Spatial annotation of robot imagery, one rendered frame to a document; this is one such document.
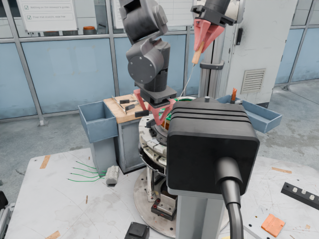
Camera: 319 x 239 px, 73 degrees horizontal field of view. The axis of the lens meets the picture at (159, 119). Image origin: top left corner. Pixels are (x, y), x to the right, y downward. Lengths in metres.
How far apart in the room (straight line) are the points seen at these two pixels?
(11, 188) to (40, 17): 1.71
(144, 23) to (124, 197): 0.64
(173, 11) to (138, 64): 2.53
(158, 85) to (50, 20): 2.34
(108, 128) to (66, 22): 2.06
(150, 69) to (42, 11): 2.41
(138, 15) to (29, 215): 0.77
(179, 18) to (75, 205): 2.52
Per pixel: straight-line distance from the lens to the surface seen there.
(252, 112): 1.00
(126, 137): 0.88
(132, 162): 0.97
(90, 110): 0.96
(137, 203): 0.84
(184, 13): 2.99
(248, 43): 2.95
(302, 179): 1.12
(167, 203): 0.79
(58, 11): 2.76
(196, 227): 0.17
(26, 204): 1.00
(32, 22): 2.81
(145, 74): 0.42
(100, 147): 0.89
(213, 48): 1.08
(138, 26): 0.48
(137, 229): 0.74
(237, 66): 2.95
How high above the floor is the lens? 1.45
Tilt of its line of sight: 30 degrees down
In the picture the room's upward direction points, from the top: straight up
